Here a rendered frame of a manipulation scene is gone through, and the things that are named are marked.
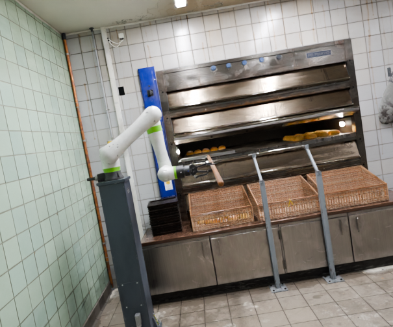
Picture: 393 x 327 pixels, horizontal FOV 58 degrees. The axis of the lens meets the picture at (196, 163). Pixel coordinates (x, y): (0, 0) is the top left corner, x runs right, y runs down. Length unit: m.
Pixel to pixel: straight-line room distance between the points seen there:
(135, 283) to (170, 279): 0.59
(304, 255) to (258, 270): 0.42
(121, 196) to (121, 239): 0.30
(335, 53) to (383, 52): 0.47
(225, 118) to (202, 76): 0.47
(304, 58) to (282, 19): 0.44
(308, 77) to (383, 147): 1.03
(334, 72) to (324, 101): 0.29
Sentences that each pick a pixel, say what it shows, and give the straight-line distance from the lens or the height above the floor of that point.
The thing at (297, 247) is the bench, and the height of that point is 0.32.
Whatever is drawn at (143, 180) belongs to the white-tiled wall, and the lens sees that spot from 3.61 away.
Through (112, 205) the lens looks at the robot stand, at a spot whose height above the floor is 1.02.
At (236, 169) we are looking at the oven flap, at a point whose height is 1.02.
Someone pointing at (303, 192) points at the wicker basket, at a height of 0.69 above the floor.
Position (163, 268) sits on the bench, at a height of 0.32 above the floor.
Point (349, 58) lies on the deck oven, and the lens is 3.93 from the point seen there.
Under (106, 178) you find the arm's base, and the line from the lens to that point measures 2.61.
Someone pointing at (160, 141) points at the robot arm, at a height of 1.42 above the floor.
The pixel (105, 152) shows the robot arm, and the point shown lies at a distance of 2.43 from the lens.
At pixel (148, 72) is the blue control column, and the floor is 2.09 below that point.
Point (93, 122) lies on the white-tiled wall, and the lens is 3.69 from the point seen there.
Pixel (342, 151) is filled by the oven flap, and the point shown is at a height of 1.02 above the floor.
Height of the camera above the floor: 1.41
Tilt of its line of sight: 4 degrees down
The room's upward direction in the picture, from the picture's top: 10 degrees counter-clockwise
